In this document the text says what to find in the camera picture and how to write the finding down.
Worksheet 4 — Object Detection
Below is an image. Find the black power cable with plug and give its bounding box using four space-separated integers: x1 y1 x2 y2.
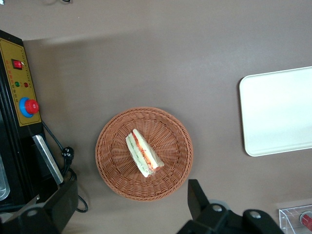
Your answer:
41 120 89 214

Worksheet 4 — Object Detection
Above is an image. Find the cream plastic tray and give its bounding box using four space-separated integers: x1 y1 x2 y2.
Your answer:
239 66 312 157

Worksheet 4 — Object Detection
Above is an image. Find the triangle sandwich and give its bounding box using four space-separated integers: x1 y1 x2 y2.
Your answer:
125 128 164 178

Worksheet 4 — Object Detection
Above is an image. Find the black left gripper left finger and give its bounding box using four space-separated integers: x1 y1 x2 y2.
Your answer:
0 178 79 234

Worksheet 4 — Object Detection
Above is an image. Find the black sealing machine yellow panel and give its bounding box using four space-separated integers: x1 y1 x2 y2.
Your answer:
0 29 78 213

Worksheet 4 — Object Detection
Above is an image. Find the clear acrylic bottle rack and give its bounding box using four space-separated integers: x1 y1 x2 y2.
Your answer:
278 204 312 233

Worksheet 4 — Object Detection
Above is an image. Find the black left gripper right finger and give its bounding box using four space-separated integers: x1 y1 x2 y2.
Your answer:
176 179 286 234

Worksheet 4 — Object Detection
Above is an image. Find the clear metal-rimmed container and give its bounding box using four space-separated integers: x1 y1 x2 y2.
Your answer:
0 153 11 202

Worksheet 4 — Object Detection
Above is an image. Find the round brown wicker basket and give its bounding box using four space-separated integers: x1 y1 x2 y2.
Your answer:
95 106 194 202

